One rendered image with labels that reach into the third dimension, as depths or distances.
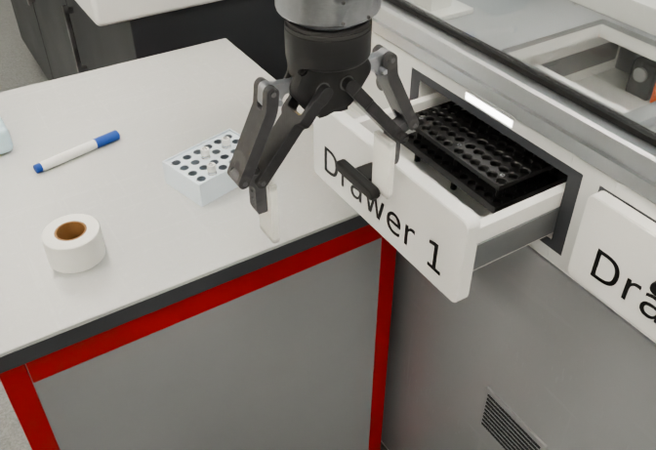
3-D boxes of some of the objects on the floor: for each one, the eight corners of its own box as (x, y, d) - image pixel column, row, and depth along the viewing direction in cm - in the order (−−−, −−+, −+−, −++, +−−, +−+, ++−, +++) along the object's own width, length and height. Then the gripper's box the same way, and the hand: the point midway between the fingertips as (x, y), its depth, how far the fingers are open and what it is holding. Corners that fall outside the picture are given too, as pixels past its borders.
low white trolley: (113, 647, 120) (-21, 362, 74) (29, 395, 162) (-91, 113, 116) (385, 483, 144) (412, 191, 98) (251, 302, 186) (225, 37, 140)
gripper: (210, 64, 50) (234, 278, 64) (470, -3, 61) (444, 192, 74) (172, 29, 56) (201, 233, 69) (418, -27, 66) (402, 159, 79)
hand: (328, 204), depth 71 cm, fingers open, 13 cm apart
